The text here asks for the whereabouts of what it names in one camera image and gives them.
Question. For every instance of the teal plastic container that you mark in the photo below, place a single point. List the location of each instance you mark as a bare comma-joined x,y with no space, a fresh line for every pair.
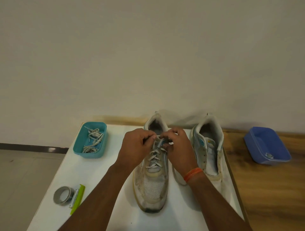
78,145

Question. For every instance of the blue plastic container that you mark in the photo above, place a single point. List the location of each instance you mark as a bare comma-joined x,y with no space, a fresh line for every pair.
264,142

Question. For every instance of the grey tape roll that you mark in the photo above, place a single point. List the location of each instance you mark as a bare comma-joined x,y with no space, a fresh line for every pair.
57,201

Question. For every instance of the worn white sneaker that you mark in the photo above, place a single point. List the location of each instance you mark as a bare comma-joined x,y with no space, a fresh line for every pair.
151,190
215,128

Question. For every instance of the person's left forearm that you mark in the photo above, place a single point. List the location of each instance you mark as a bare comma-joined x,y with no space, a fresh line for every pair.
95,202

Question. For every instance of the person's right hand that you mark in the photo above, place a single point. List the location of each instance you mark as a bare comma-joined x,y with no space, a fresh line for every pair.
181,152

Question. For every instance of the person's right forearm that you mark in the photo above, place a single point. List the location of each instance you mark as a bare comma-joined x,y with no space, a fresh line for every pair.
219,207

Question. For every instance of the person's left hand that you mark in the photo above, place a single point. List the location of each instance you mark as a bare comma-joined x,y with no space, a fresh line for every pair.
133,150

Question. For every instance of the orange thread wristband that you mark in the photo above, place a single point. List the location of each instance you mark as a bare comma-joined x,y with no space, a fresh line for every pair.
193,174

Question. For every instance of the white lace of sneaker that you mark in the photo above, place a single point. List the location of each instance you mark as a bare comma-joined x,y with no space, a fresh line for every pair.
270,155
155,164

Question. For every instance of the green utility cutter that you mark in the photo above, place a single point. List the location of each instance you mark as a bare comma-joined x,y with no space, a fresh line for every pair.
78,200

